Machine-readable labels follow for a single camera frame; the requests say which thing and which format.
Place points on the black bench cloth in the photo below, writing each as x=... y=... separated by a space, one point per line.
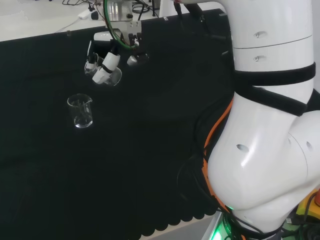
x=87 y=175

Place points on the small clear cloth clip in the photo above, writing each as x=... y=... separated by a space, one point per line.
x=68 y=32

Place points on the clear glass beaker with spout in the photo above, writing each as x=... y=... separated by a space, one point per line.
x=81 y=112

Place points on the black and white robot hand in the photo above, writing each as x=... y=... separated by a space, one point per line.
x=110 y=62

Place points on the small clear glass beaker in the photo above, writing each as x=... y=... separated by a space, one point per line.
x=116 y=77

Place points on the white wrist camera shell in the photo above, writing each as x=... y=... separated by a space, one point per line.
x=101 y=36

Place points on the yellow stop button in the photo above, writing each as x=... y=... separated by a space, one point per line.
x=308 y=205

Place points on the white power strip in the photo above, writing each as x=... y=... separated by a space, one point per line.
x=84 y=14

